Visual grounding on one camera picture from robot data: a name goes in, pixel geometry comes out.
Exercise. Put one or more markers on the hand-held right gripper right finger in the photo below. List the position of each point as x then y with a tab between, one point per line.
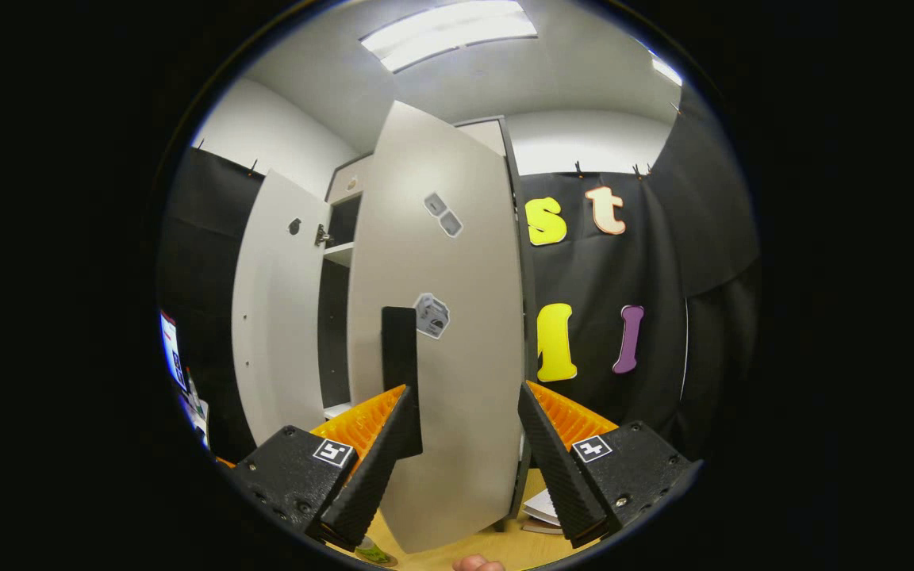
556	468

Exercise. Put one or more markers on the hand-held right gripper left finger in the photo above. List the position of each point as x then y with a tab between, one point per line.
378	468

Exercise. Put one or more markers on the green label bottle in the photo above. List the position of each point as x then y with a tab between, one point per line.
376	553

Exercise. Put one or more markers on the grey cabinet door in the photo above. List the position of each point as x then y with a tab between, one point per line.
282	317
465	381

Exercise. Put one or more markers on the grey cabinet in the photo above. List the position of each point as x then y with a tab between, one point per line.
342	254

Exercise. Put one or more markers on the grey cabinet drawer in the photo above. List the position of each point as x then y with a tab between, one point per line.
350	182

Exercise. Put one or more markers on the stack of books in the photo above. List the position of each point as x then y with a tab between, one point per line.
543	507

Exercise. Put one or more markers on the black backdrop cloth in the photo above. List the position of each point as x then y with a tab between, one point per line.
600	277

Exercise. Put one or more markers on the computer monitor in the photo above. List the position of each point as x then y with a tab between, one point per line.
172	349

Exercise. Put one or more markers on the small ceiling light panel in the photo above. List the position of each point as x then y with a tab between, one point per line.
667	70

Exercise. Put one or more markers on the large ceiling light panel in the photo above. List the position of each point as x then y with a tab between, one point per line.
449	32

